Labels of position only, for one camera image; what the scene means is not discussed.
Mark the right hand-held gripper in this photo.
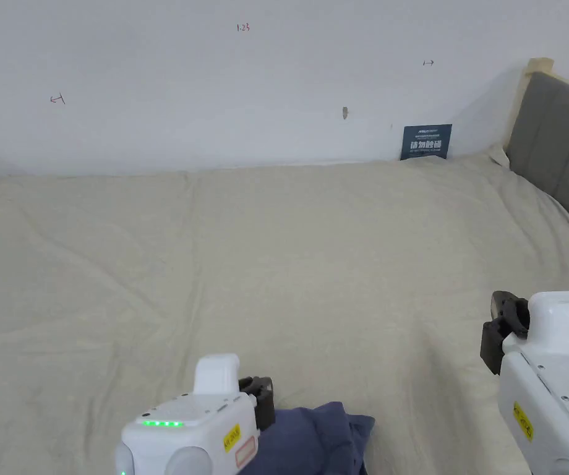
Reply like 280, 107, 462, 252
479, 290, 569, 475

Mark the bed with beige sheet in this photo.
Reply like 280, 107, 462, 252
0, 142, 569, 475

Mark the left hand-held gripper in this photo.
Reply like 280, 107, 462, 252
114, 353, 276, 475

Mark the grey padded headboard wooden frame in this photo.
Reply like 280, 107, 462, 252
504, 57, 569, 235

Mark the dark blue garment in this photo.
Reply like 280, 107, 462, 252
251, 401, 377, 475

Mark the dark blue printed sign card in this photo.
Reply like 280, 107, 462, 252
400, 124, 453, 161

